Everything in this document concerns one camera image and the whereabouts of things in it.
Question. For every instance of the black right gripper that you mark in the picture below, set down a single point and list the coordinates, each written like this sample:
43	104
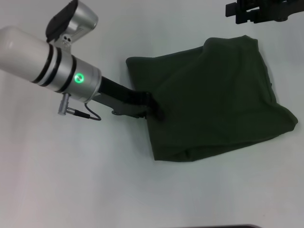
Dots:
275	10

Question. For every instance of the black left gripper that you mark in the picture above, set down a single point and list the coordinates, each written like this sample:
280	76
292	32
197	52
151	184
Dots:
123	99

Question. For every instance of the dark green FREE! t-shirt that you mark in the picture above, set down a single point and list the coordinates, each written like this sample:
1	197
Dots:
209	99

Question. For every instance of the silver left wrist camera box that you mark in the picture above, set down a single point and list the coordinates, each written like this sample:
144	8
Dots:
71	21

